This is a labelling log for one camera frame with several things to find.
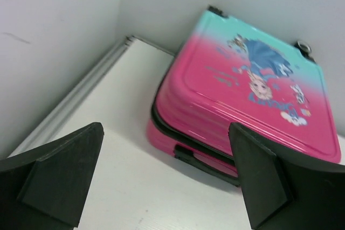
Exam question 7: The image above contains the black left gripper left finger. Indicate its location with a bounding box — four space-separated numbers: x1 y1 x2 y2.
1 122 104 229

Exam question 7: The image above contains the pink teal suitcase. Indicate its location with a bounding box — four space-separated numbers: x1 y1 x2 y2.
147 6 341 185

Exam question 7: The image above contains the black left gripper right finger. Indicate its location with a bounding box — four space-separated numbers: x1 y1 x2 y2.
229 123 344 229

